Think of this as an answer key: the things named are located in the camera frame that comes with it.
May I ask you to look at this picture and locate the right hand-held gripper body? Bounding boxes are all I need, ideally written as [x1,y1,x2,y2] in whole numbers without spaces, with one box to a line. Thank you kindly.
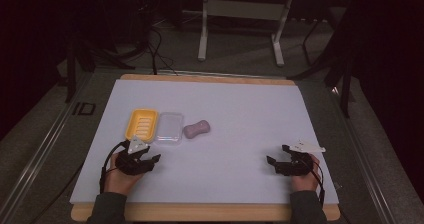
[275,139,327,177]

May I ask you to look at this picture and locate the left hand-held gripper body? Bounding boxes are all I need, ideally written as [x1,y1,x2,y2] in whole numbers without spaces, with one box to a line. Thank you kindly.
[114,135,152,177]

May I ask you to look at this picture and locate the yellow soap dish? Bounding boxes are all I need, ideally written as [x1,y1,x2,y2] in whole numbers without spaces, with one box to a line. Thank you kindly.
[124,108,159,144]

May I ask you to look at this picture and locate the clear plastic tray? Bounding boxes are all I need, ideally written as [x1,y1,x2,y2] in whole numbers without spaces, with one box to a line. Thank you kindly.
[154,111,184,146]

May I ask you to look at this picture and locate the person's right hand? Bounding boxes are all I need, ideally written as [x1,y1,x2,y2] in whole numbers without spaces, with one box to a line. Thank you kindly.
[291,153,322,193]

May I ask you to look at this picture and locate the person's left hand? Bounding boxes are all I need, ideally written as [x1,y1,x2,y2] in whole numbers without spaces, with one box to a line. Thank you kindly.
[104,152,145,196]

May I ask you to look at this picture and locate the pale blue table mat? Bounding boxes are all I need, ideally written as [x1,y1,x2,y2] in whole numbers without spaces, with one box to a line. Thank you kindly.
[69,78,340,206]

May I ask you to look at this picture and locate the black tripod stand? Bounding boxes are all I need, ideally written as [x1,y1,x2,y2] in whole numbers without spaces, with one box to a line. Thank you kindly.
[287,0,357,119]

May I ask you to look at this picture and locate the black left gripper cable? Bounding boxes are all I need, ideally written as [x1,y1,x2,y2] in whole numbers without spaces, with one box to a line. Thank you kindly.
[98,139,130,196]

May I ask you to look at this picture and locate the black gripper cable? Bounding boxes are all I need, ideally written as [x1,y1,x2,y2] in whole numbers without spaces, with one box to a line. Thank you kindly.
[98,139,130,196]
[309,159,326,208]

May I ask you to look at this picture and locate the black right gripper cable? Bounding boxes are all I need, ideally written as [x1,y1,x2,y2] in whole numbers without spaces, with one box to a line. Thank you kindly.
[309,159,326,208]

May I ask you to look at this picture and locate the metal floor rail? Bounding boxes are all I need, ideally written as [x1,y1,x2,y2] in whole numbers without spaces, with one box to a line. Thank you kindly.
[330,86,399,224]
[0,72,96,224]

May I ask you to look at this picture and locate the black floor cables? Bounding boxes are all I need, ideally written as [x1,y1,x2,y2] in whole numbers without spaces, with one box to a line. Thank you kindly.
[131,0,179,76]

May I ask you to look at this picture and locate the white metal stand frame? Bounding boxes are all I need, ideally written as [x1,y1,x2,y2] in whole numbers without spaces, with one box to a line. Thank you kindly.
[197,0,296,68]

